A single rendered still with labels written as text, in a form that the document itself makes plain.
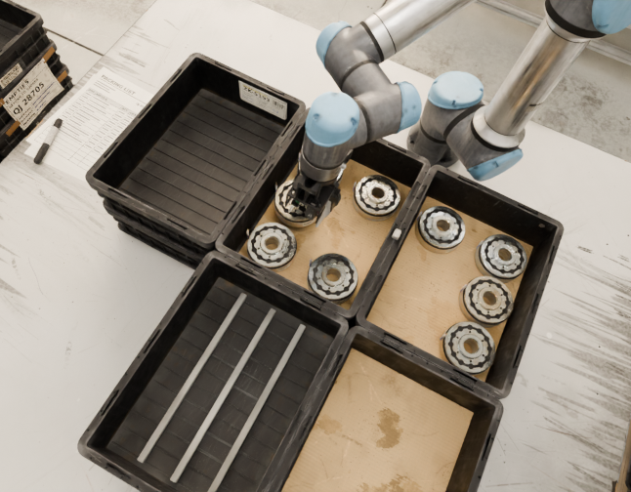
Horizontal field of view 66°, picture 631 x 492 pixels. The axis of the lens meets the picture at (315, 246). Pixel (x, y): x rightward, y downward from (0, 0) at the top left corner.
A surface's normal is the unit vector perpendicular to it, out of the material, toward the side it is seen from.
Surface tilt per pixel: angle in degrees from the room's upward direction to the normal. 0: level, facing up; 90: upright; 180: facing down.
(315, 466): 0
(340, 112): 3
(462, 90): 9
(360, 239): 0
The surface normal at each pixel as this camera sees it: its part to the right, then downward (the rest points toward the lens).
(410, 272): 0.07, -0.41
